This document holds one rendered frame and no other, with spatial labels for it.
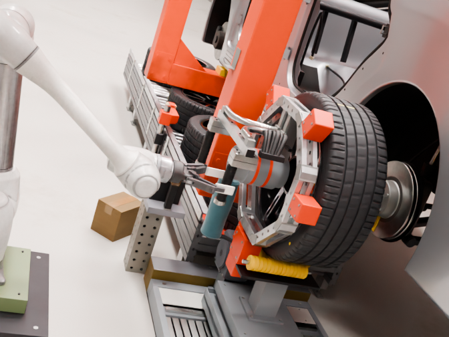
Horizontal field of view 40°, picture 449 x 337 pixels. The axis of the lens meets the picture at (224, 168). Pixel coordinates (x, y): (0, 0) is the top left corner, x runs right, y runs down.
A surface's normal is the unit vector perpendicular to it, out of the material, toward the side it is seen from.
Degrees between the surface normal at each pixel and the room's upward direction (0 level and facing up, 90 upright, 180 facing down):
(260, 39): 90
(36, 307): 0
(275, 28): 90
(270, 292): 90
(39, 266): 0
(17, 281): 0
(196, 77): 90
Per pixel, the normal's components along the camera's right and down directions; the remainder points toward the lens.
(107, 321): 0.31, -0.90
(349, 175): 0.35, -0.04
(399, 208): -0.92, -0.20
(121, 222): 0.83, 0.42
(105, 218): -0.47, 0.15
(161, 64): 0.23, 0.40
